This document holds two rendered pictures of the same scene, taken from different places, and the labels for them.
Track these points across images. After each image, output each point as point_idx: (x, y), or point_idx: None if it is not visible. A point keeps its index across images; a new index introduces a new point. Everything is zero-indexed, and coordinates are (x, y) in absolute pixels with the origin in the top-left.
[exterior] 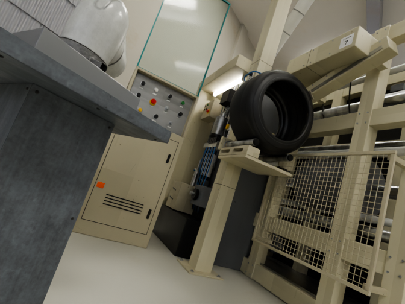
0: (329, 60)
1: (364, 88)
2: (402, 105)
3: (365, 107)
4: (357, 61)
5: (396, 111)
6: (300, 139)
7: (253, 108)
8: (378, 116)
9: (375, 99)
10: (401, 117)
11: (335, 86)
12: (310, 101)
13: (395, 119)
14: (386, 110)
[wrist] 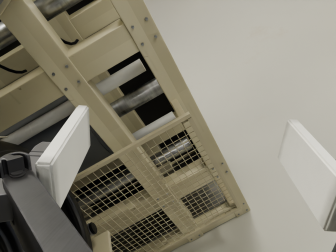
0: None
1: (15, 28)
2: (111, 36)
3: (53, 60)
4: None
5: (111, 47)
6: (73, 199)
7: None
8: (90, 64)
9: (55, 39)
10: (123, 52)
11: None
12: (13, 148)
13: (117, 58)
14: (94, 51)
